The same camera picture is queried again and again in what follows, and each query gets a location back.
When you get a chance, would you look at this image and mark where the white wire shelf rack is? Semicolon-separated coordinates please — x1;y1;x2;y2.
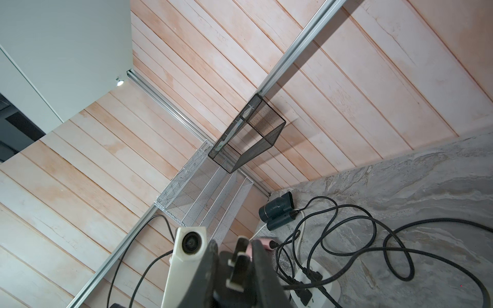
155;141;254;245

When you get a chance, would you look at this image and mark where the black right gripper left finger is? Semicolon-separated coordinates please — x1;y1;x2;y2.
184;240;219;307

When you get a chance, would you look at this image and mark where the black cord with plug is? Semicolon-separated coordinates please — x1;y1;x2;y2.
275;207;340;286

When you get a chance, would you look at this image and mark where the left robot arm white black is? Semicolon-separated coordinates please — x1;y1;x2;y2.
105;211;175;307

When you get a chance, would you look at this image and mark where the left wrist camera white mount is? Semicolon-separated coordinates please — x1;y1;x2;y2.
161;227;208;307

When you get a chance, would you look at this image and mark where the black folded hair dryer left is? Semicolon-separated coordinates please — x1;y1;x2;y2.
259;191;300;231

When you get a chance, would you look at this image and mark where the near white power strip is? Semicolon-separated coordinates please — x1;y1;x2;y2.
288;257;342;308

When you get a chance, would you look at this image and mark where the black mesh wall basket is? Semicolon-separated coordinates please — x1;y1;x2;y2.
208;94;286;173

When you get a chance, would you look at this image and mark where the pink hair dryer left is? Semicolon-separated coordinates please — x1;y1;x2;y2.
245;237;279;258

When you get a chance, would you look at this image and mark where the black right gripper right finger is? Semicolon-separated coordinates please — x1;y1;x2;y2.
251;240;291;308

